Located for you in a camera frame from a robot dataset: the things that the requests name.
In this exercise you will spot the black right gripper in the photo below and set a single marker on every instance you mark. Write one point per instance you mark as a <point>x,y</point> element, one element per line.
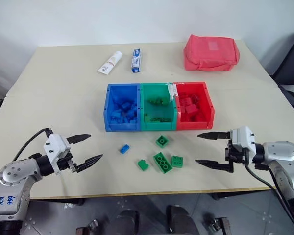
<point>236,154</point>

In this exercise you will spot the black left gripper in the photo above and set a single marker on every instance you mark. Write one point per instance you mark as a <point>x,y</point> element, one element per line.
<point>65,164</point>

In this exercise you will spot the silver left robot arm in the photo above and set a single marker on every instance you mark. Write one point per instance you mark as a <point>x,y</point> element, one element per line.
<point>13,180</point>

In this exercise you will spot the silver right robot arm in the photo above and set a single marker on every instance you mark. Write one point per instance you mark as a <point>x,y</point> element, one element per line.
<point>283,159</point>

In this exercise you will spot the square green toy brick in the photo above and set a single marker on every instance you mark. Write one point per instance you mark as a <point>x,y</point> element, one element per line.
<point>162,141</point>
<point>177,161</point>

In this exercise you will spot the small blue toy brick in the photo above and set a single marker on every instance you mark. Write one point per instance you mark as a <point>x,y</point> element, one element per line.
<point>124,148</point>

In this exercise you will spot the red plastic bin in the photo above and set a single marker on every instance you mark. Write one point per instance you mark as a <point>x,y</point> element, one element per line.
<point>194,107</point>

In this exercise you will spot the red toy brick pile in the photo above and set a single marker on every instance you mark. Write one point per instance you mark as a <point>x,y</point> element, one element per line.
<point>192,107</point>

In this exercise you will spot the long green toy brick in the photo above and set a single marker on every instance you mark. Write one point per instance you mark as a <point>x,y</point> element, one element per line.
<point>163,162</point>

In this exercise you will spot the blue toy brick pile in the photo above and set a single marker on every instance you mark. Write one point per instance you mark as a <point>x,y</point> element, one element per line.
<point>125,111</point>

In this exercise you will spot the blue plastic bin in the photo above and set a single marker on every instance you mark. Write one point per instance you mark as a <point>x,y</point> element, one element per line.
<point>122,109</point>

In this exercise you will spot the small smooth green toy brick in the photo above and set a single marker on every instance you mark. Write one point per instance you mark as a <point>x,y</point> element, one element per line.
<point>143,164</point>

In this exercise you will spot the flat green toy bricks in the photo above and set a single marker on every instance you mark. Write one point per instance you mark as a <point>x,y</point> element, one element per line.
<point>158,119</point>

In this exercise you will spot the green plastic bin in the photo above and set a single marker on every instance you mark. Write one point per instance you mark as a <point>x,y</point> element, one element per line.
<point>159,111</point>

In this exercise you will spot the white tape strip on bins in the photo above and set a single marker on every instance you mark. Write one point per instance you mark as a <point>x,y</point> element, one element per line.
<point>172,92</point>

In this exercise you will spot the green toy brick cluster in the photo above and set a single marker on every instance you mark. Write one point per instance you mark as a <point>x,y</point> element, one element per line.
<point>158,101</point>

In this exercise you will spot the dark caster wheel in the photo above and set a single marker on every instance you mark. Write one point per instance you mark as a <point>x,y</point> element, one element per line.
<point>88,227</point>
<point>216,225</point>

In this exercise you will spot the dark rounded shape under table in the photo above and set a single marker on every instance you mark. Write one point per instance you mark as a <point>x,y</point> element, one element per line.
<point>180,220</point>
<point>128,222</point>

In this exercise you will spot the white squeeze tube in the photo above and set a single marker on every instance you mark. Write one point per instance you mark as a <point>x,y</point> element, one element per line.
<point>110,63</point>

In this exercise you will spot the pink fabric pouch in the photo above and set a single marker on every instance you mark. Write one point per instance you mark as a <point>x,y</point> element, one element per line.
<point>210,52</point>

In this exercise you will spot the blue white toothpaste box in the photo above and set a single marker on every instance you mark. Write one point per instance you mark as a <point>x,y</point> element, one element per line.
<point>136,60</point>

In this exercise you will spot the black office chair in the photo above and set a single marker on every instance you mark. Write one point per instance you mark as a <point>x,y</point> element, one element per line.
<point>290,71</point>

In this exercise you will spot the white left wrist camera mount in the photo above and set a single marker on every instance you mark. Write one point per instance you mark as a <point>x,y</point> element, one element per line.
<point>55,147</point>

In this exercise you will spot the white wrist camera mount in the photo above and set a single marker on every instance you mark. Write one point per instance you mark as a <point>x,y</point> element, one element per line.
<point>55,147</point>
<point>242,139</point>

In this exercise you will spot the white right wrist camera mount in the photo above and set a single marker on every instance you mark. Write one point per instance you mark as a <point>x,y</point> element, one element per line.
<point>242,139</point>

